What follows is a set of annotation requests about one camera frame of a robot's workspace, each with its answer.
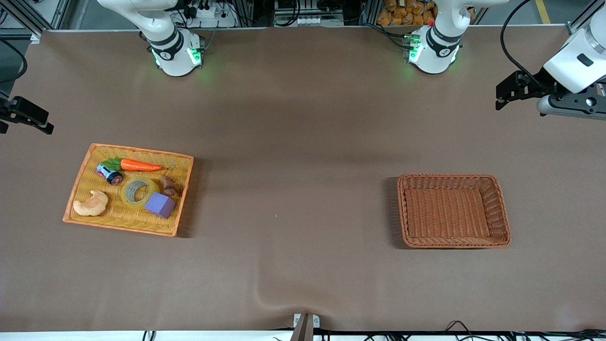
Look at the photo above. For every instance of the aluminium frame strut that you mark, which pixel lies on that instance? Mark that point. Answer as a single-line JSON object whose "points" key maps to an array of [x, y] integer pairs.
{"points": [[28, 14], [584, 16]]}

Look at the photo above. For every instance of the yellowish clear tape roll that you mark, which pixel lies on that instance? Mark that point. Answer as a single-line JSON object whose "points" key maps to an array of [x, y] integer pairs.
{"points": [[125, 194]]}

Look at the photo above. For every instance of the small white power strip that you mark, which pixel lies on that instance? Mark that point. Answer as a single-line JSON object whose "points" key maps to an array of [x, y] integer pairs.
{"points": [[307, 20]]}

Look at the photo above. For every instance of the metal table edge clamp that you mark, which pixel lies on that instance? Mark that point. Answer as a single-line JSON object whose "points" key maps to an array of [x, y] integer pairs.
{"points": [[303, 329]]}

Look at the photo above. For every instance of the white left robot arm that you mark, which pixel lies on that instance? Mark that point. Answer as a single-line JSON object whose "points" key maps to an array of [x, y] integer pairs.
{"points": [[433, 57]]}

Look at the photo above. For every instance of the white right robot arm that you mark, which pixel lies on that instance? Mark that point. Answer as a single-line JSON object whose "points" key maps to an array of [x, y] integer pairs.
{"points": [[175, 61]]}

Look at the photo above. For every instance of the small brown figurine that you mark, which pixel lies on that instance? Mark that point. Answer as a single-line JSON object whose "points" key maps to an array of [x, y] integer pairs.
{"points": [[169, 185]]}

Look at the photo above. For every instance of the brown wicker basket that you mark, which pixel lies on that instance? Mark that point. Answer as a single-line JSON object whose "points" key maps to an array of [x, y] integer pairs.
{"points": [[450, 213]]}

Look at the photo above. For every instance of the purple foam block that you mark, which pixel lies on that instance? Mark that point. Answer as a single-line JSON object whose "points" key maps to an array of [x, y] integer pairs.
{"points": [[160, 205]]}

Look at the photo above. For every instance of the bag of orange buns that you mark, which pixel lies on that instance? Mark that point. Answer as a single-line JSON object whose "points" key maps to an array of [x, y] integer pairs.
{"points": [[402, 16]]}

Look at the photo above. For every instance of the orange toy carrot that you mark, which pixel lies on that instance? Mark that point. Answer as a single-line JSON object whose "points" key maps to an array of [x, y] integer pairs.
{"points": [[139, 166]]}

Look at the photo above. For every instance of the white power strip black plugs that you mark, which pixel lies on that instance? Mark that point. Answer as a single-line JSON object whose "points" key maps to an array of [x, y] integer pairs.
{"points": [[208, 12]]}

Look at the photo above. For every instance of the yellow woven tray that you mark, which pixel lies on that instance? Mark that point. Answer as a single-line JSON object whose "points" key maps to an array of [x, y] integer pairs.
{"points": [[128, 219]]}

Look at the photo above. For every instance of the tan toy croissant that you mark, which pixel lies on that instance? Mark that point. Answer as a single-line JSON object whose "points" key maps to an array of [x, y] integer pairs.
{"points": [[92, 206]]}

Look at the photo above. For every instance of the small blue pink can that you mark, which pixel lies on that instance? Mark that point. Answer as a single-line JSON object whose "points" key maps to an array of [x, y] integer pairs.
{"points": [[110, 174]]}

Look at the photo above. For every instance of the brown table mat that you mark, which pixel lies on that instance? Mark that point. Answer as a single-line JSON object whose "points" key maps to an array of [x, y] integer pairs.
{"points": [[303, 142]]}

